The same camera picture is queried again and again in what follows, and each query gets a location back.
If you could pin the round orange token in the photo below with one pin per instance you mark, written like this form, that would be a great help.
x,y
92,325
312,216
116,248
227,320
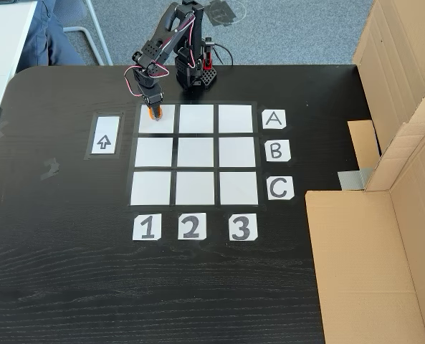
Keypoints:
x,y
150,114

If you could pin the white nine-square grid sheet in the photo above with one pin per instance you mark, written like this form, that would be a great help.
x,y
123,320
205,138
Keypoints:
x,y
196,152

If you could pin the white arrow paper sheet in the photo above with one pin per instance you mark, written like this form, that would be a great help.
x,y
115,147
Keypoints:
x,y
104,136

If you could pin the red black clamp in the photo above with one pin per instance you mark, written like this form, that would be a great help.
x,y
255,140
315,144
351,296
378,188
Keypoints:
x,y
208,57

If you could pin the black floor tape patch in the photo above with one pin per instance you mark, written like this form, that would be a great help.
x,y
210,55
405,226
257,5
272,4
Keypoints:
x,y
221,14

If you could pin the person's leg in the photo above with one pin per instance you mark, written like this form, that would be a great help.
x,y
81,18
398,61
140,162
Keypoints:
x,y
47,39

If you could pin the paper sheet number 1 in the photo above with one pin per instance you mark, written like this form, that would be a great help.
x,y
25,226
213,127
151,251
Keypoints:
x,y
146,226

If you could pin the tape scrap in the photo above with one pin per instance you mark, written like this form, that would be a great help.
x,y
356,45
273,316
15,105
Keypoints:
x,y
1,129
51,169

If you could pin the paper sheet letter A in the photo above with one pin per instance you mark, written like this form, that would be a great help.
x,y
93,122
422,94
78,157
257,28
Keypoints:
x,y
273,120

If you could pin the paper sheet number 2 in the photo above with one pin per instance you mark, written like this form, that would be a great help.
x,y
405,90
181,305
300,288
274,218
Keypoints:
x,y
191,225

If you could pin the paper sheet letter B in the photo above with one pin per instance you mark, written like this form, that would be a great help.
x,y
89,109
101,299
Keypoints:
x,y
277,150

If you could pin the paper sheet number 3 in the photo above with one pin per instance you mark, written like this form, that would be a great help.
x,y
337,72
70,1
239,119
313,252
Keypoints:
x,y
243,227

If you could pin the paper sheet letter C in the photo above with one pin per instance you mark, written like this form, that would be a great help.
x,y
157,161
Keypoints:
x,y
280,188

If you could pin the white desk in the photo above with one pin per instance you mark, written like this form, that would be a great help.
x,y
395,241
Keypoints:
x,y
0,43

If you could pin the white metal chair frame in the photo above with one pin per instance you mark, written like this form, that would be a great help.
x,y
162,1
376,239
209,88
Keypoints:
x,y
97,43

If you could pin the grey duct tape strip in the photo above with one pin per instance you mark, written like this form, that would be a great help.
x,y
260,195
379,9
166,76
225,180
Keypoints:
x,y
353,179

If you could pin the brown cardboard wall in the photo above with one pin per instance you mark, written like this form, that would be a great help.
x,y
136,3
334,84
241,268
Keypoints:
x,y
398,53
359,268

